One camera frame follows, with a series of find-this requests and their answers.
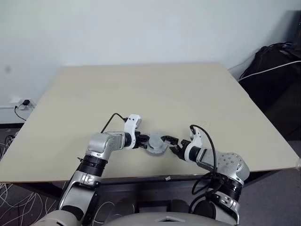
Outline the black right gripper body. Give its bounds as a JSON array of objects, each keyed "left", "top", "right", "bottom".
[{"left": 175, "top": 138, "right": 191, "bottom": 161}]

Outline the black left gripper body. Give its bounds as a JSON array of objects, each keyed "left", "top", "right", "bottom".
[{"left": 135, "top": 133, "right": 144, "bottom": 150}]

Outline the grey round container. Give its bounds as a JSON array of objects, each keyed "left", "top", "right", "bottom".
[{"left": 144, "top": 142, "right": 169, "bottom": 156}]

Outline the grey robot torso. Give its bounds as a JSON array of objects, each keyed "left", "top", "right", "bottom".
[{"left": 112, "top": 211, "right": 212, "bottom": 226}]

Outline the black bag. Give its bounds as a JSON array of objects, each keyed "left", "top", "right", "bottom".
[{"left": 237, "top": 46, "right": 301, "bottom": 142}]

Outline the white power strip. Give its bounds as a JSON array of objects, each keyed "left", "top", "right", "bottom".
[{"left": 9, "top": 97, "right": 37, "bottom": 111}]

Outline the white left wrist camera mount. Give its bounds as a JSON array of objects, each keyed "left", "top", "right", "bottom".
[{"left": 123, "top": 114, "right": 143, "bottom": 150}]

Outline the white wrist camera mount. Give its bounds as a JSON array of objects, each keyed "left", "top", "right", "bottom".
[
  {"left": 183, "top": 126, "right": 205, "bottom": 162},
  {"left": 123, "top": 114, "right": 143, "bottom": 150}
]

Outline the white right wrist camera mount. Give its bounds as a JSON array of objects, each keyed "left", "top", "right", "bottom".
[{"left": 183, "top": 126, "right": 205, "bottom": 162}]

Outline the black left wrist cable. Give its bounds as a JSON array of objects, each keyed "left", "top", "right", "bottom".
[{"left": 100, "top": 113, "right": 129, "bottom": 134}]

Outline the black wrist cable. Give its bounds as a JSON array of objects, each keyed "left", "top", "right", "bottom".
[
  {"left": 100, "top": 113, "right": 129, "bottom": 134},
  {"left": 189, "top": 124, "right": 226, "bottom": 196}
]

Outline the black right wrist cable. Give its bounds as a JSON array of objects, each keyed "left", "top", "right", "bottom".
[{"left": 189, "top": 124, "right": 226, "bottom": 196}]

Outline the black table frame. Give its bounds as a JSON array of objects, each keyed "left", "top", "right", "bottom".
[{"left": 14, "top": 170, "right": 261, "bottom": 212}]

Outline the white cable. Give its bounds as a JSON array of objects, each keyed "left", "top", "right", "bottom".
[{"left": 239, "top": 60, "right": 301, "bottom": 81}]

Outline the black adapter cable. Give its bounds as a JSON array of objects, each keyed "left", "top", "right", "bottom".
[{"left": 14, "top": 103, "right": 27, "bottom": 122}]

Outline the black laptop cable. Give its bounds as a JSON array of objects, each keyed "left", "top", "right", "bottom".
[{"left": 265, "top": 41, "right": 294, "bottom": 51}]

